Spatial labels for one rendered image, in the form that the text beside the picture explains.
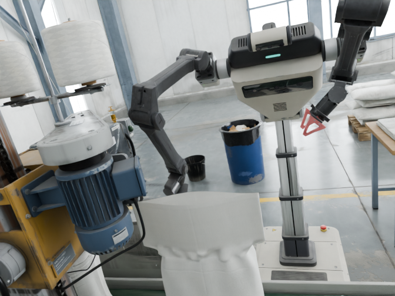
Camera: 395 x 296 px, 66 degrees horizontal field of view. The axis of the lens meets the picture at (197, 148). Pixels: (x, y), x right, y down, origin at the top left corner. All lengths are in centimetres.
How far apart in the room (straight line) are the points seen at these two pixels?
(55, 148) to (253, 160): 277
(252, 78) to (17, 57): 87
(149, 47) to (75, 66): 882
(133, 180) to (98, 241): 18
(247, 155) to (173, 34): 657
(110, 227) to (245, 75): 86
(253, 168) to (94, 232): 270
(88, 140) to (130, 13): 919
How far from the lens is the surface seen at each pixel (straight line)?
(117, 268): 201
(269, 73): 135
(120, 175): 81
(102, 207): 84
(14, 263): 94
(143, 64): 979
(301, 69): 134
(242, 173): 341
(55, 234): 97
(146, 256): 185
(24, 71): 106
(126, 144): 131
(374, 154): 276
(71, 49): 87
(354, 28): 90
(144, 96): 99
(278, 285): 166
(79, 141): 75
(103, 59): 89
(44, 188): 87
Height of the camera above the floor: 156
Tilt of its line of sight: 18 degrees down
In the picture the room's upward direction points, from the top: 12 degrees counter-clockwise
